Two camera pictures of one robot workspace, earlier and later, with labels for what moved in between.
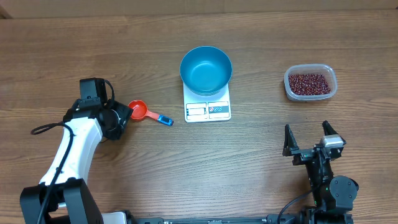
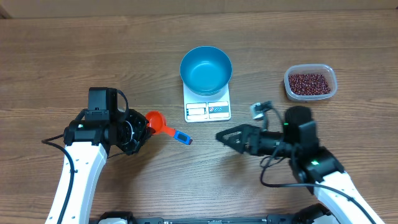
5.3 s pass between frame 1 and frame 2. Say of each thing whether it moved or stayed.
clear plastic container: stayed
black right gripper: moved
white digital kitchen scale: stayed
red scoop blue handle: moved
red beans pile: stayed
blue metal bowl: stayed
